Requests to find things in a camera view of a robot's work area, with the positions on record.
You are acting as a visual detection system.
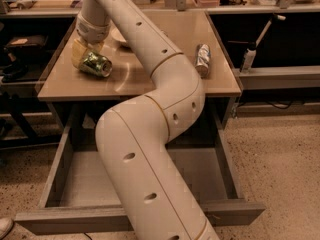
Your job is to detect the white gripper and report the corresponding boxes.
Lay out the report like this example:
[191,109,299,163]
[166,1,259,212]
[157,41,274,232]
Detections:
[71,13,110,68]

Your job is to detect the green soda can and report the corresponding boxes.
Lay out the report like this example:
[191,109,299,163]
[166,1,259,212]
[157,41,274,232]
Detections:
[79,51,112,78]

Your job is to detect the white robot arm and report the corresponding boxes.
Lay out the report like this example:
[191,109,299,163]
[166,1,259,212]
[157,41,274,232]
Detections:
[72,0,220,240]

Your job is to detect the grey cabinet with tan top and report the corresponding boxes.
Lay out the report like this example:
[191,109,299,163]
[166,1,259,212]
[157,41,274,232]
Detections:
[36,10,242,132]

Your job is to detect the silver blue soda can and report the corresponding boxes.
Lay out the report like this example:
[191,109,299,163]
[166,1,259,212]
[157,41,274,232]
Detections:
[194,44,211,78]

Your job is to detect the grey open drawer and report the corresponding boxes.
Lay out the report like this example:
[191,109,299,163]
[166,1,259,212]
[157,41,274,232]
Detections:
[16,112,265,235]

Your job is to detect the white bowl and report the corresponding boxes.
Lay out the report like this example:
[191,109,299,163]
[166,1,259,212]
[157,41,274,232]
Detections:
[111,28,129,48]

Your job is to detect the black object on shelf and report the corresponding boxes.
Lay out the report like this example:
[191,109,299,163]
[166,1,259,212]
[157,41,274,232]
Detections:
[6,35,47,49]

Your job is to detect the white spray bottle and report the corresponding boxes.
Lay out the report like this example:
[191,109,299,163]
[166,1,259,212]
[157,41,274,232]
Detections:
[239,14,286,73]

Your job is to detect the white shoe tip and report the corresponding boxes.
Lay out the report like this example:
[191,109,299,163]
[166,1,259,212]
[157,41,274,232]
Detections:
[0,217,14,240]

